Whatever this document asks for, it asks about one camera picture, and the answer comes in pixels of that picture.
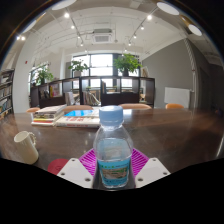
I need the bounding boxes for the tall wall bookshelf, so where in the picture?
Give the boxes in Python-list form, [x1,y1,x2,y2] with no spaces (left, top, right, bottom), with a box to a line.
[0,68,16,121]

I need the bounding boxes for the flat round red coaster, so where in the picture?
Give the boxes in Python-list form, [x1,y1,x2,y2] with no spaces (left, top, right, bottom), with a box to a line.
[46,158,70,176]

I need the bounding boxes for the small bushy potted plant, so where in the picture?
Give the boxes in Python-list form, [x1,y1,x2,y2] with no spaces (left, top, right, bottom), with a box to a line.
[34,64,54,86]

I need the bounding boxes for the clear blue-capped water bottle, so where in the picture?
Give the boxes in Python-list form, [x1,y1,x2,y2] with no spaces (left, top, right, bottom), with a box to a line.
[93,105,134,190]

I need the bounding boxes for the large blue-covered book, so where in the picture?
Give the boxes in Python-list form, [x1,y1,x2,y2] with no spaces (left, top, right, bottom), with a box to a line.
[54,108,102,129]

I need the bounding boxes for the ceiling track spotlights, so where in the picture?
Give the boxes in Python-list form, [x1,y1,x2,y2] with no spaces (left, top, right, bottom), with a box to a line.
[16,11,154,48]

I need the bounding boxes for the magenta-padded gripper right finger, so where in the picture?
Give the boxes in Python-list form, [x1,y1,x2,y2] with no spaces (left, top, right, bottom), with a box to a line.
[131,148,172,189]

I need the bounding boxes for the large dark-potted green plant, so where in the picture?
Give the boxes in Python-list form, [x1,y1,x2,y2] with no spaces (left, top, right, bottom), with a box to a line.
[113,53,143,78]

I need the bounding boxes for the white-potted green plant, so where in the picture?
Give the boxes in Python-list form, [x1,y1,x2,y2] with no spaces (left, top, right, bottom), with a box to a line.
[68,59,90,78]

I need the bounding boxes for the cream ceramic mug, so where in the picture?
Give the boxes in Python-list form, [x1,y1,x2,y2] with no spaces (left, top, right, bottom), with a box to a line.
[13,130,40,165]

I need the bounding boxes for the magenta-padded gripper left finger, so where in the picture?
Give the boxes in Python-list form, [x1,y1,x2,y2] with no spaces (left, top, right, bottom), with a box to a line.
[56,148,99,190]

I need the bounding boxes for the dark open shelf unit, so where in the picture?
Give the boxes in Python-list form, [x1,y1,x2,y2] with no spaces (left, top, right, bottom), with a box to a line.
[29,75,156,109]

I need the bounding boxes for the white wall panel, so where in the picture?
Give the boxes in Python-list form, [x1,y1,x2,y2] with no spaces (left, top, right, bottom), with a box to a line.
[163,86,191,109]

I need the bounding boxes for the ceiling air conditioner cassette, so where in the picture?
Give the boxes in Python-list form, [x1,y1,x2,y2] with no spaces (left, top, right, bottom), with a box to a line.
[91,28,114,44]

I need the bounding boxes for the stack of books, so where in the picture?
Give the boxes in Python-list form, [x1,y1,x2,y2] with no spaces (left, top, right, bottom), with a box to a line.
[30,104,68,127]

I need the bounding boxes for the row of orange chairs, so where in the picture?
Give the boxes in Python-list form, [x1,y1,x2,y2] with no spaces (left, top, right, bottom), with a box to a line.
[26,103,185,114]

